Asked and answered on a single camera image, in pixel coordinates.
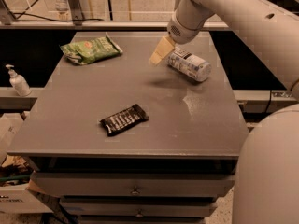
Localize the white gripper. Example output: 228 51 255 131
149 0 214 65

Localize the clear plastic water bottle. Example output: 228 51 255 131
167 47 212 82

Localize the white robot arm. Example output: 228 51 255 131
150 0 299 224

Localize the white pump dispenser bottle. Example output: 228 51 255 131
6 64 31 97

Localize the black candy bar wrapper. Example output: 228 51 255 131
99 104 150 137

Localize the green snack bag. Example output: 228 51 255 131
60 35 122 65

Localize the grey drawer cabinet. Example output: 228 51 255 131
9 32 248 224

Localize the top grey drawer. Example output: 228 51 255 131
31 173 234 197

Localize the grey drawer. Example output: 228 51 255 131
60 197 217 217
31 173 234 197

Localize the middle grey drawer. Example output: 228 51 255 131
60 197 217 217

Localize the white storage box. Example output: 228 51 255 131
0 113 52 215

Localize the metal railing frame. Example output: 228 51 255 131
0 0 232 32

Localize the black cable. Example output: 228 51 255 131
8 0 105 23

